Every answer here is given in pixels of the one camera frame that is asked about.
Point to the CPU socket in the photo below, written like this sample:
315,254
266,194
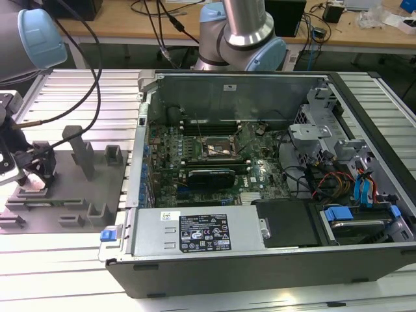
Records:
216,143

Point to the silver metal bracket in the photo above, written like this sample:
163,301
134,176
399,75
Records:
347,146

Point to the long wooden desk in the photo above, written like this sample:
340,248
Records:
130,29

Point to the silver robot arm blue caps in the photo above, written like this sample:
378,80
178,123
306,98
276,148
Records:
240,22

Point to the small black adapter box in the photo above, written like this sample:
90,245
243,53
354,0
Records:
333,13

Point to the black graphics card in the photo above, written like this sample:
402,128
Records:
211,178

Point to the white cardboard box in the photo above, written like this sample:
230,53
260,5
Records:
410,26

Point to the grey metal drive cage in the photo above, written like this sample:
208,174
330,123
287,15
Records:
305,131

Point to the hard disk in blue carrier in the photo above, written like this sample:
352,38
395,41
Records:
357,230

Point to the blue case latch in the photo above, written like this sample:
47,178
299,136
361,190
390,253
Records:
108,235

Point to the silver power supply unit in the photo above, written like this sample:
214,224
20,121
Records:
152,234

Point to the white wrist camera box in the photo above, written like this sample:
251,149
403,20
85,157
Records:
9,178

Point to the small grey wrist camera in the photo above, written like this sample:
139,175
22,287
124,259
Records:
11,102

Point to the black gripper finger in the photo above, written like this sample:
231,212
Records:
22,177
48,165

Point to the thin metal locking lever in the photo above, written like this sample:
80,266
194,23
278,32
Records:
199,125
247,145

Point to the RAM slot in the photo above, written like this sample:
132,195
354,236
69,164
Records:
214,124
214,121
214,128
214,132
214,160

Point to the grey parts rack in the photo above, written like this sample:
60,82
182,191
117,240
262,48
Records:
65,195

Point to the open PC case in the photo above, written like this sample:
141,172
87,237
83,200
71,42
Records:
227,273

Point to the green motherboard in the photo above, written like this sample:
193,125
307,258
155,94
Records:
269,156

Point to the silver chipset heatsink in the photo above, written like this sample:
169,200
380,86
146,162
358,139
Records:
250,198

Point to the blue cardboard box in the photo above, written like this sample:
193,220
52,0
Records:
409,6

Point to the round coin cell battery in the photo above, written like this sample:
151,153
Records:
259,131

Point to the small dark transformer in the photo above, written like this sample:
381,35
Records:
319,32

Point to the wide black computer box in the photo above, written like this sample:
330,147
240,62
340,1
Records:
81,8

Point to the clear plastic bags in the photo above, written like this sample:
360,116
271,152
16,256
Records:
373,18

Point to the silver CPU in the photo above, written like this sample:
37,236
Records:
34,184

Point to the flat white device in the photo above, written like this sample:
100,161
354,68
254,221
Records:
360,3

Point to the small white sticker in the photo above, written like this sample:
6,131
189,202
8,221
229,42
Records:
229,86

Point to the green RAM stick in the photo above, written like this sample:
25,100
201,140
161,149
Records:
42,203

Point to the black plastic drive cover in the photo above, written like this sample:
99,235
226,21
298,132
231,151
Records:
286,221

